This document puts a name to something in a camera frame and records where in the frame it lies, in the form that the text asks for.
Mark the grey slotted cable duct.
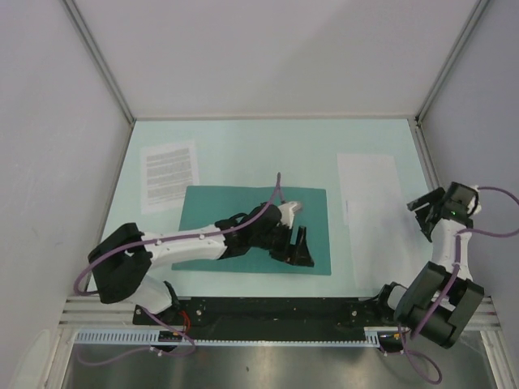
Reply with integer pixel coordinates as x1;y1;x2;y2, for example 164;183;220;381
75;326;390;348

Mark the printed white paper sheet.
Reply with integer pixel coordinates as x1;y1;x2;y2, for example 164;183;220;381
139;140;199;215

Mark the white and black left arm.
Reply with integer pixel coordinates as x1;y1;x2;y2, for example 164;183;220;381
88;201;315;324

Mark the teal folder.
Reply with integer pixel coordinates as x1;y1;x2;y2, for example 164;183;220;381
172;186;332;276

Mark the aluminium frame rail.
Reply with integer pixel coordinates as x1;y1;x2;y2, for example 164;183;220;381
58;297;501;331

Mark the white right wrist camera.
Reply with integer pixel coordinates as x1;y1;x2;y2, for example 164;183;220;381
467;186;482;218

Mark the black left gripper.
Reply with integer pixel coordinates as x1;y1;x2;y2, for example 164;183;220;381
250;221;313;267

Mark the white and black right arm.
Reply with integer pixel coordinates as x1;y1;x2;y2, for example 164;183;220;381
374;182;484;348

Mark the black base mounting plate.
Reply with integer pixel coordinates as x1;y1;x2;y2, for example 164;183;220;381
157;297;399;342

